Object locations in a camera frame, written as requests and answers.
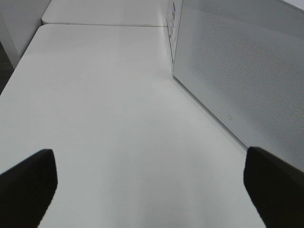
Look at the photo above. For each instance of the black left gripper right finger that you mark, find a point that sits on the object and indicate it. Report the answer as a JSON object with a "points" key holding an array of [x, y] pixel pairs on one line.
{"points": [[275, 188]]}

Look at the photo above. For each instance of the white microwave door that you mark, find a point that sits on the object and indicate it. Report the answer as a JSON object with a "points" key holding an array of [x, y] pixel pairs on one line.
{"points": [[244, 60]]}

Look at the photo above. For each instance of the white microwave oven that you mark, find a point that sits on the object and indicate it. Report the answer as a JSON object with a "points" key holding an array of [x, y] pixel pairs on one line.
{"points": [[173, 17]]}

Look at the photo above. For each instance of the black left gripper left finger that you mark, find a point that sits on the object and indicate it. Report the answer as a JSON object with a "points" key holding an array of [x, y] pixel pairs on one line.
{"points": [[27, 189]]}

